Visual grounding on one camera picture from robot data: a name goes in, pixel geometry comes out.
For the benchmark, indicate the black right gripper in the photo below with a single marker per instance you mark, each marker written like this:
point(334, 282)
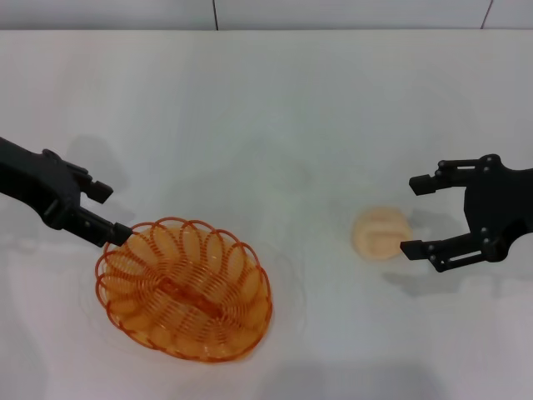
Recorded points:
point(497, 204)

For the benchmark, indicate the round pale bread bun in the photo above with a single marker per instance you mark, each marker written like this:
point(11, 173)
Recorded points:
point(379, 233)

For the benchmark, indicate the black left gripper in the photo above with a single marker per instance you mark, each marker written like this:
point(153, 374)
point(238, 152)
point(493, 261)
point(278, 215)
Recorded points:
point(33, 179)

